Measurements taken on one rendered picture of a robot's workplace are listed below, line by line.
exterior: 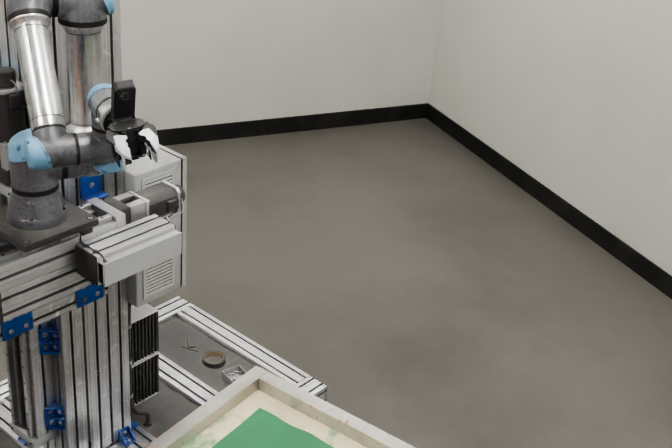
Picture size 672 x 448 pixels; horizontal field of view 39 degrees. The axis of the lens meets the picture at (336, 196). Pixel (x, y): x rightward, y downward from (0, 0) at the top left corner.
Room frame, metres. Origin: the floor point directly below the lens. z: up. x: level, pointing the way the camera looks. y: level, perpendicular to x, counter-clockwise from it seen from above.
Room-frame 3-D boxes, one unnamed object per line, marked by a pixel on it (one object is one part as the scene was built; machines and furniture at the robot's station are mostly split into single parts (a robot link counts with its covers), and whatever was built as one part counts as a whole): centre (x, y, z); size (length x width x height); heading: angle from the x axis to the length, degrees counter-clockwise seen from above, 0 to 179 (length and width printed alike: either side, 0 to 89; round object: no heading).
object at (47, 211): (2.12, 0.77, 1.31); 0.15 x 0.15 x 0.10
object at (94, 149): (1.94, 0.54, 1.56); 0.11 x 0.08 x 0.11; 118
